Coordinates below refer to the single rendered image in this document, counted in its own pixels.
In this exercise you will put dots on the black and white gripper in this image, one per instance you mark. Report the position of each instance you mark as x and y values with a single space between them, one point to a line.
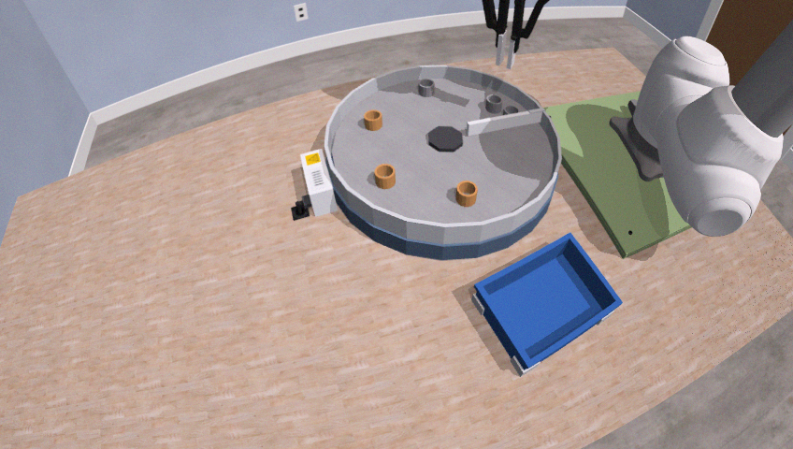
497 23

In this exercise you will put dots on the bronze bushing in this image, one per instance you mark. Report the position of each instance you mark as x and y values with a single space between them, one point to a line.
466 187
373 125
385 182

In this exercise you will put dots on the blue crate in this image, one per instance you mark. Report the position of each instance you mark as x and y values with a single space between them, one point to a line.
544 297

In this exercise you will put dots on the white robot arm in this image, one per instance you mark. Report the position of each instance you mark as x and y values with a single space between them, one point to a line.
716 152

